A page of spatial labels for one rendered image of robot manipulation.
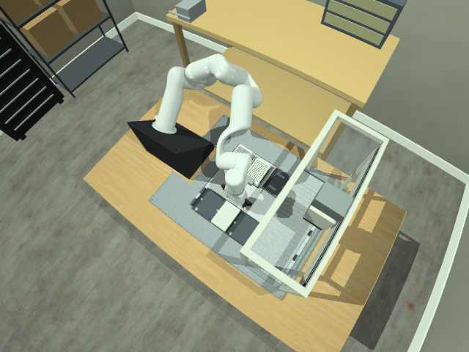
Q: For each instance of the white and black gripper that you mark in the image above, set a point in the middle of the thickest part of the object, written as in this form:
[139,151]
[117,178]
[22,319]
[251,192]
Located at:
[240,200]

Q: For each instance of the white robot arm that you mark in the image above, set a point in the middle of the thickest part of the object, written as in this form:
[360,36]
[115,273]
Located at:
[244,97]

